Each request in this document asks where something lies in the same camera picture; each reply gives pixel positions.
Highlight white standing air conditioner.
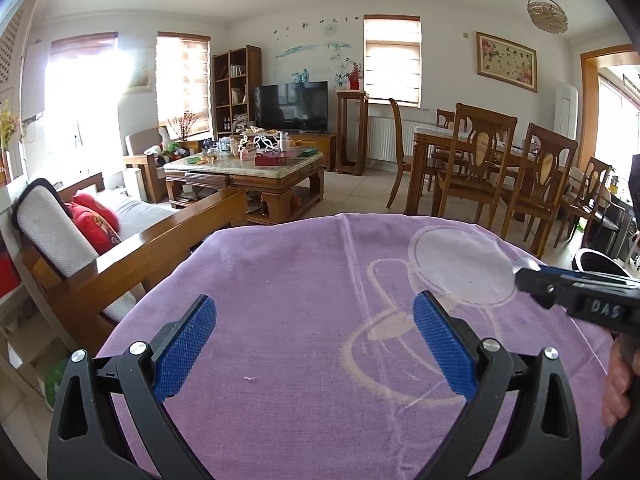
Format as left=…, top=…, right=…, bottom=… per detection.
left=555, top=84, right=581, bottom=141

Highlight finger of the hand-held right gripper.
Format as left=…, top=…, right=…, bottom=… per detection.
left=514, top=266, right=576, bottom=310
left=545, top=266, right=640, bottom=285

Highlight wooden tv cabinet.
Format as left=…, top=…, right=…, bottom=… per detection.
left=290, top=132, right=337, bottom=171

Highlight yellow flowers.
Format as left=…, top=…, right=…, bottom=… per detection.
left=0, top=105, right=21, bottom=151

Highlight black television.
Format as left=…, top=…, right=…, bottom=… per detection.
left=252, top=81, right=329, bottom=135

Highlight red cushion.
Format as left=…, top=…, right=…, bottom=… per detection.
left=69, top=202, right=121, bottom=256
left=72, top=192, right=121, bottom=233

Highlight small crystal chandelier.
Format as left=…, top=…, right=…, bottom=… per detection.
left=526, top=0, right=569, bottom=35

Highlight wooden armchair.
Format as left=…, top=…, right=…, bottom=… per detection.
left=124, top=126, right=201, bottom=203

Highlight wooden coffee table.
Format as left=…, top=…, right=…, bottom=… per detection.
left=164, top=150, right=326, bottom=226

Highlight framed floral picture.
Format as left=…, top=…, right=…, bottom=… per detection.
left=475, top=31, right=538, bottom=93

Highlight wooden dining chair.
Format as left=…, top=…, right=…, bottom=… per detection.
left=555, top=156, right=612, bottom=248
left=505, top=123, right=578, bottom=256
left=387, top=98, right=431, bottom=209
left=432, top=103, right=518, bottom=231

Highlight white wall radiator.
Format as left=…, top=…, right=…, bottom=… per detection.
left=367, top=116, right=416, bottom=158

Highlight purple printed cloth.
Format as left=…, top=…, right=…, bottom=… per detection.
left=95, top=212, right=621, bottom=480

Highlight black trash bin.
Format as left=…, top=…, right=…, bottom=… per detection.
left=574, top=250, right=632, bottom=277

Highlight person's right hand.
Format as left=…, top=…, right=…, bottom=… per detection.
left=602, top=335, right=637, bottom=428

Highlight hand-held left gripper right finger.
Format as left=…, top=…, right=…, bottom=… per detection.
left=412, top=290, right=583, bottom=480

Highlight wooden bookshelf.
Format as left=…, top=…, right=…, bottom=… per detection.
left=211, top=45, right=262, bottom=138

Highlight tall wooden plant stand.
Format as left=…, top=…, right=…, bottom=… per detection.
left=336, top=90, right=370, bottom=177

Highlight wooden sofa with white cushions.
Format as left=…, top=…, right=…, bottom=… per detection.
left=15, top=172, right=248, bottom=356

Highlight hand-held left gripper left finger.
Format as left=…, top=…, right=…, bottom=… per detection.
left=47, top=294, right=218, bottom=480

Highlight wooden dining table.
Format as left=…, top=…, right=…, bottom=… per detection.
left=405, top=125, right=566, bottom=221

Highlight window roller blind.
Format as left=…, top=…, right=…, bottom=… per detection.
left=156, top=34, right=211, bottom=136
left=364, top=15, right=422, bottom=108

